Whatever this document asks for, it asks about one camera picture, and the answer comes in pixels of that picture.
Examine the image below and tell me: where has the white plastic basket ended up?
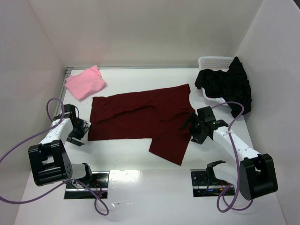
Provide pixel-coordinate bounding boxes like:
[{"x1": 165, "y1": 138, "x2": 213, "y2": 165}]
[{"x1": 198, "y1": 56, "x2": 234, "y2": 106}]

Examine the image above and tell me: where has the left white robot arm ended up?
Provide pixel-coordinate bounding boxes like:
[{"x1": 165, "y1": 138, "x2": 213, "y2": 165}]
[{"x1": 28, "y1": 104, "x2": 92, "y2": 186}]

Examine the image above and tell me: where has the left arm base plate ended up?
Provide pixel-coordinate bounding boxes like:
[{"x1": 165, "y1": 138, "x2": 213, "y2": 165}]
[{"x1": 64, "y1": 171, "x2": 110, "y2": 200}]

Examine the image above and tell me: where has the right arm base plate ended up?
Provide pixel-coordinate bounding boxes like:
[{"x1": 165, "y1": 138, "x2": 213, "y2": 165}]
[{"x1": 190, "y1": 169, "x2": 229, "y2": 197}]

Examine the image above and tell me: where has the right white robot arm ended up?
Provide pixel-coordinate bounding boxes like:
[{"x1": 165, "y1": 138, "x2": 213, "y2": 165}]
[{"x1": 181, "y1": 106, "x2": 278, "y2": 200}]

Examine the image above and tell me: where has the pink folded t shirt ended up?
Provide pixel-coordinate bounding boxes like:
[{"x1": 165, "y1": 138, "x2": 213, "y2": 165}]
[{"x1": 64, "y1": 65, "x2": 106, "y2": 101}]

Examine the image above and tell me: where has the dark red t shirt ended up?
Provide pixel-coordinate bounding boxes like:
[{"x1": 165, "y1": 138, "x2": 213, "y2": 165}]
[{"x1": 88, "y1": 84, "x2": 194, "y2": 165}]

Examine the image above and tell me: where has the black t shirt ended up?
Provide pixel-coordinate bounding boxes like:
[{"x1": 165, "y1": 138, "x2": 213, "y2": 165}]
[{"x1": 195, "y1": 56, "x2": 252, "y2": 117}]

